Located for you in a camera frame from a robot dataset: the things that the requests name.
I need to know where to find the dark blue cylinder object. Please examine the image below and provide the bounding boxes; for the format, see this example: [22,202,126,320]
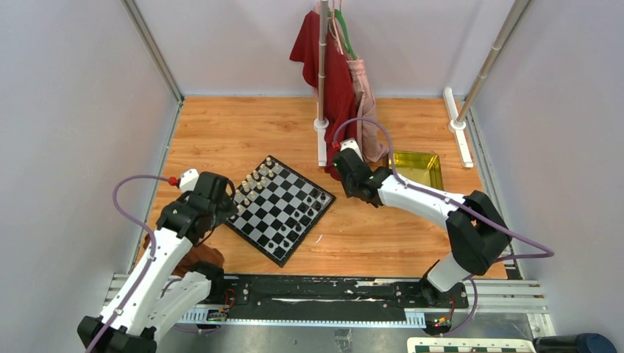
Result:
[533,333,617,353]

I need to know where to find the white rack foot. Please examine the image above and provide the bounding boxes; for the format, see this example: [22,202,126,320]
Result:
[313,118,329,167]
[442,87,475,168]

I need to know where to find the dark red hanging shirt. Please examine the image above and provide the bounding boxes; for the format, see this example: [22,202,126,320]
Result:
[289,10,357,159]

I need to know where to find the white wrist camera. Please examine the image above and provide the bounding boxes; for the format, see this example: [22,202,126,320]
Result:
[340,138,364,161]
[178,168,199,193]

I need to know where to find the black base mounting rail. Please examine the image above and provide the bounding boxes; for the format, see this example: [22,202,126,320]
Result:
[203,274,469,326]

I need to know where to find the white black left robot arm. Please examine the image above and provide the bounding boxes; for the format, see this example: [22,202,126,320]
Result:
[77,168,239,352]

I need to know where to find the black pieces set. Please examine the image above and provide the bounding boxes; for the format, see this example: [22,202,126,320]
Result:
[263,189,333,260]

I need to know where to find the green clothes hanger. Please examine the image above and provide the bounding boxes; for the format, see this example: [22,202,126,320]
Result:
[330,9,358,60]

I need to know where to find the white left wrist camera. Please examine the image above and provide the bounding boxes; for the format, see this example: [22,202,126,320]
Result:
[178,168,199,193]

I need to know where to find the black white chessboard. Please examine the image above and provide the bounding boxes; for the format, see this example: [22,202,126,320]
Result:
[226,155,336,267]

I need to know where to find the silver right rack pole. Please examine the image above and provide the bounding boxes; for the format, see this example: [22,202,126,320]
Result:
[456,0,532,124]

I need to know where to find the silver rack pole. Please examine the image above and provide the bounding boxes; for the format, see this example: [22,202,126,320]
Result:
[456,0,532,124]
[316,0,328,127]

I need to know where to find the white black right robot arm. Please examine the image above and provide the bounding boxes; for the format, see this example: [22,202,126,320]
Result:
[333,148,511,307]

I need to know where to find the cream chess pieces row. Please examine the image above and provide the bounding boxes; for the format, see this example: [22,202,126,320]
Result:
[234,156,283,215]

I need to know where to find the green white chessboard box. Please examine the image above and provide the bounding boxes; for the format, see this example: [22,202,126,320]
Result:
[406,337,536,353]

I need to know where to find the white centre rack foot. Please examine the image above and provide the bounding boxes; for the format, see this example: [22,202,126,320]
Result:
[313,118,329,167]

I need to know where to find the yellow metal tin tray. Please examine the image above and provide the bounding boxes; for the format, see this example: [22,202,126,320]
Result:
[394,151,444,190]

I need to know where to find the brown crumpled cloth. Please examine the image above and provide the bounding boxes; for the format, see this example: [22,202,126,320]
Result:
[132,231,224,277]

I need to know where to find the white right rack foot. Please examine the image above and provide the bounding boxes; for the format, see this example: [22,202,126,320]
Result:
[442,87,475,168]

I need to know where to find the pink hanging garment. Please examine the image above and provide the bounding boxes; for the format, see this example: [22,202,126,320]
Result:
[315,1,388,163]

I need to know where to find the silver centre rack pole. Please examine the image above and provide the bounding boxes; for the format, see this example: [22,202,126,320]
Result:
[316,0,328,127]

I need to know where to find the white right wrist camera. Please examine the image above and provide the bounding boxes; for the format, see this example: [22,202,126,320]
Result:
[340,138,364,161]

